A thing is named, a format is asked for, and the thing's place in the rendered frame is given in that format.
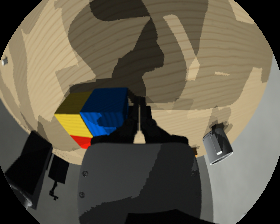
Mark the red cube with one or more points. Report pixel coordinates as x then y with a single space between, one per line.
83 142

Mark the yellow cube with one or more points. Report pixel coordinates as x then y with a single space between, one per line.
68 114

